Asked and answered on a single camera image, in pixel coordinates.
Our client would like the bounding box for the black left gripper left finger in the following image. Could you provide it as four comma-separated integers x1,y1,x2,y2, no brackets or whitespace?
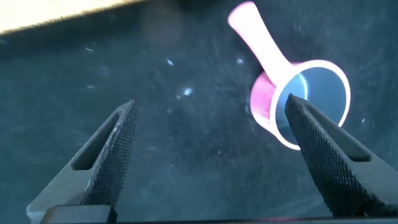
25,100,139,224

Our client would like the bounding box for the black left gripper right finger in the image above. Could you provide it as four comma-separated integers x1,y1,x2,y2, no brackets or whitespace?
284,93,398,218

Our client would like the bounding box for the pink cup with handle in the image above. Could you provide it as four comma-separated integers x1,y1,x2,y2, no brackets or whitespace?
227,1,351,151

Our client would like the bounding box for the black table cloth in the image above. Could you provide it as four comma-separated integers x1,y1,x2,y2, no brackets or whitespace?
0,0,398,224

